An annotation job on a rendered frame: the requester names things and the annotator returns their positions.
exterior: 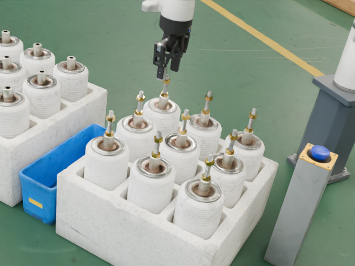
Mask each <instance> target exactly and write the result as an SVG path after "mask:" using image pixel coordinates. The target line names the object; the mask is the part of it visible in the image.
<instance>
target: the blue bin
mask: <svg viewBox="0 0 355 266"><path fill-rule="evenodd" d="M106 130H107V128H105V127H103V126H101V125H98V124H96V123H92V124H90V125H89V126H87V127H86V128H84V129H83V130H81V131H79V132H78V133H76V134H75V135H73V136H72V137H70V138H69V139H67V140H66V141H64V142H63V143H61V144H60V145H58V146H56V147H55V148H53V149H52V150H50V151H49V152H47V153H46V154H44V155H43V156H41V157H40V158H38V159H37V160H35V161H34V162H32V163H30V164H29V165H27V166H26V167H24V168H23V169H21V170H20V171H19V178H20V180H21V186H22V197H23V210H24V212H25V213H27V214H30V215H31V216H33V217H35V218H36V219H38V220H40V221H42V222H44V223H45V224H47V225H53V224H55V223H56V212H57V175H58V173H60V172H62V171H63V170H64V169H67V168H68V167H69V166H70V165H71V164H73V163H74V162H76V161H77V160H78V159H80V158H81V157H82V156H84V155H85V154H86V145H87V143H88V142H90V141H91V140H92V139H94V138H96V137H98V136H103V135H104V134H105V131H106Z"/></svg>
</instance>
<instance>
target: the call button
mask: <svg viewBox="0 0 355 266"><path fill-rule="evenodd" d="M311 153H312V156H313V157H314V158H316V159H319V160H325V159H326V158H328V157H329V155H330V151H329V150H328V149H327V148H325V147H323V146H320V145H315V146H313V147H312V148H311Z"/></svg>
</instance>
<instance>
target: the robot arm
mask: <svg viewBox="0 0 355 266"><path fill-rule="evenodd" d="M194 9H195V0H146V1H143V2H142V11H145V12H161V15H160V23H159V26H160V28H161V29H162V30H163V32H164V34H163V37H162V40H161V42H158V41H156V42H155V44H154V57H153V64H154V65H157V66H158V67H157V75H156V78H157V79H158V80H160V81H164V80H165V78H166V72H167V65H168V63H169V60H170V59H171V66H170V69H171V70H172V71H175V72H178V71H179V67H180V61H181V57H183V53H186V51H187V48H188V43H189V38H190V34H191V27H192V21H193V15H194ZM165 51H166V52H170V54H166V53H165ZM157 57H158V59H157ZM165 57H166V60H165ZM332 83H333V85H334V86H335V87H337V88H338V89H340V90H342V91H345V92H348V93H353V94H355V19H354V21H353V25H352V27H351V30H350V33H349V36H348V39H347V42H346V44H345V47H344V50H343V52H342V55H341V59H340V61H339V64H338V67H337V70H336V72H335V75H334V78H333V81H332Z"/></svg>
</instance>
